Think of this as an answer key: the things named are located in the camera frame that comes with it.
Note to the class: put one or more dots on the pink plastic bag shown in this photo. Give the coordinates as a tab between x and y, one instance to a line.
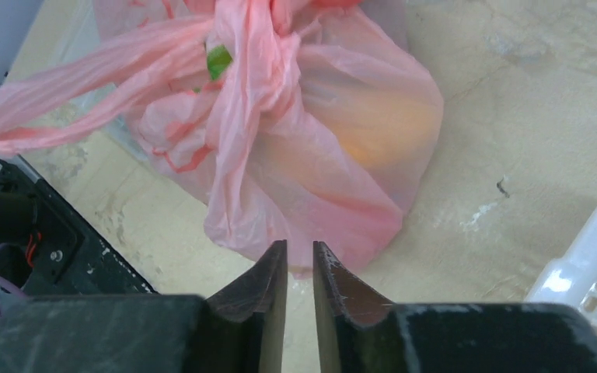
226	99

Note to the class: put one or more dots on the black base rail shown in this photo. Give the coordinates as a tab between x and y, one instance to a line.
50	248

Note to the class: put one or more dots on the orange fake fruit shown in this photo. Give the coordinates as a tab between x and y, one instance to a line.
379	129

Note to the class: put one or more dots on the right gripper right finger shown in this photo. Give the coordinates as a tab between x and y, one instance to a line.
360	330

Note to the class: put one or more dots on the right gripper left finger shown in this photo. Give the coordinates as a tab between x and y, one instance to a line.
238	329

